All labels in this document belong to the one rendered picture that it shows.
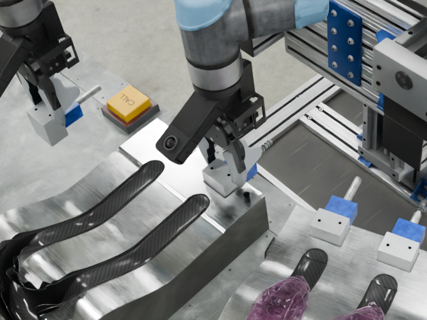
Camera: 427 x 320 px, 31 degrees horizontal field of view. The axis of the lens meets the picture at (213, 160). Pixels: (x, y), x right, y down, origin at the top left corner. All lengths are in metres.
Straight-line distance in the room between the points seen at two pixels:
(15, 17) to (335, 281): 0.60
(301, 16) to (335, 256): 0.38
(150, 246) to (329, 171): 0.99
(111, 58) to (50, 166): 1.45
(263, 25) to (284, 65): 1.71
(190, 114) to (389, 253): 0.35
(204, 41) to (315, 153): 1.19
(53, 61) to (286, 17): 0.42
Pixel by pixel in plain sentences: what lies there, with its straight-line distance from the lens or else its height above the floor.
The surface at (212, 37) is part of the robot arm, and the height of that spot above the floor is 1.21.
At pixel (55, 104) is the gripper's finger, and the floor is 1.00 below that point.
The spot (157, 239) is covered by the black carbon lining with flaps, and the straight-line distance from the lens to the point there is 1.20.
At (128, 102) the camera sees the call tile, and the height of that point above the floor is 0.84.
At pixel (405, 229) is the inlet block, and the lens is 1.20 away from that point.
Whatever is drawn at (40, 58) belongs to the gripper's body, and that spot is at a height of 1.09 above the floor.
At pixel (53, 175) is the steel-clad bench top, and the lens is 1.44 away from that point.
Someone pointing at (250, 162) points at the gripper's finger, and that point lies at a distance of 1.19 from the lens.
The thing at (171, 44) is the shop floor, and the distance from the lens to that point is 2.86.
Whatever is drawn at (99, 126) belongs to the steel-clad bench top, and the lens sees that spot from 1.49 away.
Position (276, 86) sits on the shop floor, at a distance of 2.64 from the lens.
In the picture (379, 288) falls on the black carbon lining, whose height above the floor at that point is 0.85.
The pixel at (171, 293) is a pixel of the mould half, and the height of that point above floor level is 0.85.
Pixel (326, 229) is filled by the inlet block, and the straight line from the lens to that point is 1.18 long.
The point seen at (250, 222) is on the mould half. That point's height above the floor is 0.86.
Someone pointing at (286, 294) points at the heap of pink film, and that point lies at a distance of 1.09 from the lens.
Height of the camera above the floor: 1.85
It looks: 49 degrees down
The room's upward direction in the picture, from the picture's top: 12 degrees counter-clockwise
